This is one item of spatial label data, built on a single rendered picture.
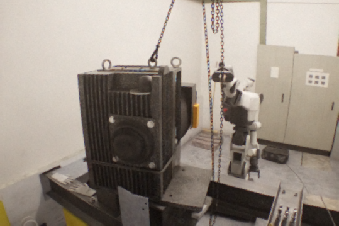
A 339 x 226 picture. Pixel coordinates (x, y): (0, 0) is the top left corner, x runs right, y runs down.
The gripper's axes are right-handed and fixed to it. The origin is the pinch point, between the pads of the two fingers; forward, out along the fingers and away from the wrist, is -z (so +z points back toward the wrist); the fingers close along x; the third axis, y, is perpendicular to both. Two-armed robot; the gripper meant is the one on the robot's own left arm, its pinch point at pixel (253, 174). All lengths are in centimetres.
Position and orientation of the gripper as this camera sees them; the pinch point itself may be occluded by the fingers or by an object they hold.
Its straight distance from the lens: 245.3
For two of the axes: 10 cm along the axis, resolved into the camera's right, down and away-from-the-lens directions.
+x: 6.6, -1.0, -7.4
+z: -0.4, -9.9, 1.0
